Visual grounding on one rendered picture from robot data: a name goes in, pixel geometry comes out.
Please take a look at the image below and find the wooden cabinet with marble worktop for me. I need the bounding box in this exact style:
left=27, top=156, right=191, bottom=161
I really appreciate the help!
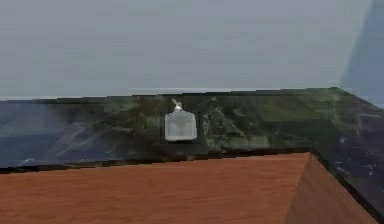
left=0, top=87, right=384, bottom=224

